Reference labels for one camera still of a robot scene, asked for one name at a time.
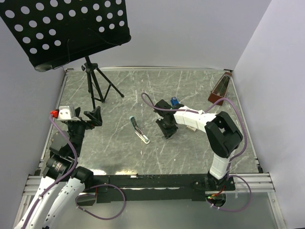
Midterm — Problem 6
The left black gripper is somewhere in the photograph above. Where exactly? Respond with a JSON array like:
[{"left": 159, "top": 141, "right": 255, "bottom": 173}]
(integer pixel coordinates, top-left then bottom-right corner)
[{"left": 67, "top": 105, "right": 102, "bottom": 156}]

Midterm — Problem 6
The blue black stapler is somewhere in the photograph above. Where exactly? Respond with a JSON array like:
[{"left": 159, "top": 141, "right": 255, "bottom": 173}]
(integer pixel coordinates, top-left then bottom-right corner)
[{"left": 170, "top": 97, "right": 184, "bottom": 109}]

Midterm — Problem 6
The light blue white stapler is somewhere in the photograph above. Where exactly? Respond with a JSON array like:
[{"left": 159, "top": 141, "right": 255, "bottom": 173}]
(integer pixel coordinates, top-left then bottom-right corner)
[{"left": 129, "top": 116, "right": 150, "bottom": 144}]

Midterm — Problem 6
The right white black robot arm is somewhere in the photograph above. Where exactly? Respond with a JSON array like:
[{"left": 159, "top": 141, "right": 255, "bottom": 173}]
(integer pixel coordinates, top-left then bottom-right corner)
[{"left": 79, "top": 100, "right": 245, "bottom": 190}]

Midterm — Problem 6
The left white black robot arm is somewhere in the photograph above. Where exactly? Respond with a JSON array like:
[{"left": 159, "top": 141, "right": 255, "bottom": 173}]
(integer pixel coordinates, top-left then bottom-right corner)
[{"left": 16, "top": 105, "right": 102, "bottom": 229}]

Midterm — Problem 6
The small staple box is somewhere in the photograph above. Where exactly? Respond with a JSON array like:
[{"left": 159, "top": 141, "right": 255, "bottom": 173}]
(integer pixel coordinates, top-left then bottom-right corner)
[{"left": 186, "top": 125, "right": 196, "bottom": 132}]

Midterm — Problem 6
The brown wooden metronome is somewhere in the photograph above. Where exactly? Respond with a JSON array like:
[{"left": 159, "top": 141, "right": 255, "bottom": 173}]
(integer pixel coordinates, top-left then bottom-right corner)
[{"left": 208, "top": 72, "right": 232, "bottom": 103}]

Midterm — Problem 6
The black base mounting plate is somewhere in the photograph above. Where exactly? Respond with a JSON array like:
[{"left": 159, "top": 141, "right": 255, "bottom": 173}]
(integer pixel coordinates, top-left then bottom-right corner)
[{"left": 84, "top": 174, "right": 235, "bottom": 203}]

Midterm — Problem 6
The black music stand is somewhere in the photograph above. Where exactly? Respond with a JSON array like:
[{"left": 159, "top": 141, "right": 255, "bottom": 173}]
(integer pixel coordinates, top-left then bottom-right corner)
[{"left": 0, "top": 0, "right": 132, "bottom": 109}]

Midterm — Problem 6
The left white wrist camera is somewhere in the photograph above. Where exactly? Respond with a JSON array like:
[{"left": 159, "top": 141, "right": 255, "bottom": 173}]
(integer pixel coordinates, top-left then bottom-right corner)
[{"left": 50, "top": 105, "right": 77, "bottom": 121}]

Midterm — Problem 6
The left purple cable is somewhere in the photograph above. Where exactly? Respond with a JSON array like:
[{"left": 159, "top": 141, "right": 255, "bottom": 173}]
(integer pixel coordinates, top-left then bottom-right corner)
[{"left": 20, "top": 114, "right": 79, "bottom": 229}]

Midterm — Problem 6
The aluminium frame rail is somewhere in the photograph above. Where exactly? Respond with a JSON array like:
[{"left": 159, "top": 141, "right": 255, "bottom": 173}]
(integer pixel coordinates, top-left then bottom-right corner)
[{"left": 234, "top": 173, "right": 275, "bottom": 193}]

